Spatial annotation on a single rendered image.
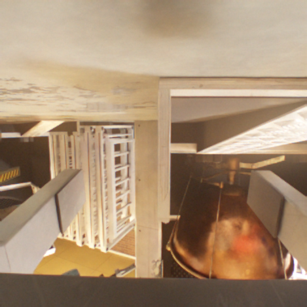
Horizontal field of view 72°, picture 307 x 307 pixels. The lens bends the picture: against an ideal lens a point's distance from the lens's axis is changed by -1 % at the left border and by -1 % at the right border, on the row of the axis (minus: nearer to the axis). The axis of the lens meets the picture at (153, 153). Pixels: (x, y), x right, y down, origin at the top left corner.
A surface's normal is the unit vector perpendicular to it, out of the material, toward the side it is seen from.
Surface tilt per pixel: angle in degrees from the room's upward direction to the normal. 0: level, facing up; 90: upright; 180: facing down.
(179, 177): 90
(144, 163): 90
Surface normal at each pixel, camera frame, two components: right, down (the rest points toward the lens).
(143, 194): -0.40, 0.12
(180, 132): -0.03, 0.11
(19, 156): 0.70, 0.10
